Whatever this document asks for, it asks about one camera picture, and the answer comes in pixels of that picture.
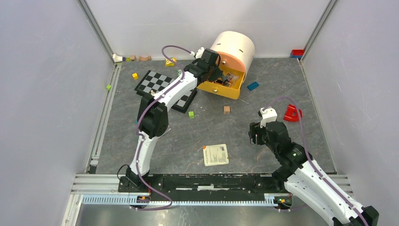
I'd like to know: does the orange top drawer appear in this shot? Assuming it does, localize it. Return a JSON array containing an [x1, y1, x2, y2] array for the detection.
[[218, 51, 247, 73]]

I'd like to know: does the colourful eyeshadow palette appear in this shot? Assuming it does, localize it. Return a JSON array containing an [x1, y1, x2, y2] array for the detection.
[[226, 73, 239, 86]]

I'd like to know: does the cream round drawer cabinet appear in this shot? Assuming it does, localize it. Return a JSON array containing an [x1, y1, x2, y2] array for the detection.
[[210, 31, 255, 74]]

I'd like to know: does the white paper sachet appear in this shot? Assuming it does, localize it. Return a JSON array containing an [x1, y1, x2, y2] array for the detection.
[[202, 144, 229, 166]]

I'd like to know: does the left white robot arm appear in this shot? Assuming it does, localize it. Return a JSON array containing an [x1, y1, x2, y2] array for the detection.
[[120, 48, 223, 192]]

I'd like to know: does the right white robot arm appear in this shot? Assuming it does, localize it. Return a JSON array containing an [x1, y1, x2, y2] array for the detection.
[[248, 121, 379, 226]]

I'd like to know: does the red plastic toy piece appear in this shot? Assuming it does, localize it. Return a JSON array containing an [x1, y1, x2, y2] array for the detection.
[[283, 104, 303, 122]]

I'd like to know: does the small wooden cube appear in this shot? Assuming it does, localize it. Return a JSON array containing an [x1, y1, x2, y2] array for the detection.
[[223, 105, 231, 114]]

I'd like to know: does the yellow owl toy block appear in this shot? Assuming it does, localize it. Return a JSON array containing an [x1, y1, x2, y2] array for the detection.
[[165, 57, 177, 67]]

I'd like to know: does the blue lego brick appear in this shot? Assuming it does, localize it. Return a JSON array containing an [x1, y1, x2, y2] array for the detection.
[[247, 81, 259, 91]]

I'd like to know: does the small green cube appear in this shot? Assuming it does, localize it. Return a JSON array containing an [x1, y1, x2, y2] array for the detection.
[[188, 111, 195, 119]]

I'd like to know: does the black white checkerboard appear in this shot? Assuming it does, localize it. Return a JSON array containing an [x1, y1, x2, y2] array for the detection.
[[134, 70, 198, 113]]

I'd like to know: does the wooden arch block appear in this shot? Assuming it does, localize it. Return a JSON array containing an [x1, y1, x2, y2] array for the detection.
[[138, 56, 152, 61]]

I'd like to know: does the red blue brick stack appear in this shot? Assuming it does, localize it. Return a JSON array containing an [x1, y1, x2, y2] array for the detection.
[[290, 49, 304, 58]]

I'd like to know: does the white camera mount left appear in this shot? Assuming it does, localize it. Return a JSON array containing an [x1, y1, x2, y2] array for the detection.
[[190, 47, 205, 59]]

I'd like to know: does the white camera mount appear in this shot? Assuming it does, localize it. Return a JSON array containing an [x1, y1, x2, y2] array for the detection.
[[190, 47, 205, 59], [259, 107, 278, 128]]

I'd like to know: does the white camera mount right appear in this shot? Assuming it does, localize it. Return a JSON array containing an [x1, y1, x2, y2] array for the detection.
[[259, 107, 278, 128]]

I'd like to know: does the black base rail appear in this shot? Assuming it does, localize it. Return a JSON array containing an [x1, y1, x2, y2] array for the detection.
[[118, 173, 287, 202]]

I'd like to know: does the white corner bracket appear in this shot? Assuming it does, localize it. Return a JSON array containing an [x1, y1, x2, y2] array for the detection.
[[112, 54, 124, 63]]

